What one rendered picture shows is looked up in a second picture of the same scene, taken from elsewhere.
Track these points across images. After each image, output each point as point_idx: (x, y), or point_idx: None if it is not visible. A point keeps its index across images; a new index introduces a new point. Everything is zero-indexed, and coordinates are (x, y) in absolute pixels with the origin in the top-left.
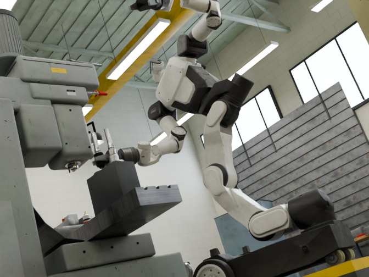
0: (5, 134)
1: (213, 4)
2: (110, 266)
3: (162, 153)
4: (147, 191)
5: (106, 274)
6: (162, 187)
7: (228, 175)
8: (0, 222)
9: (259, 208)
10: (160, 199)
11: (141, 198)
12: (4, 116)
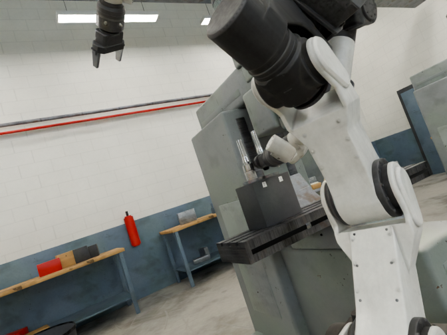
0: (226, 147)
1: None
2: (325, 252)
3: (297, 145)
4: (223, 248)
5: (322, 258)
6: (232, 245)
7: (338, 209)
8: (240, 216)
9: (363, 313)
10: (233, 258)
11: (221, 254)
12: (221, 131)
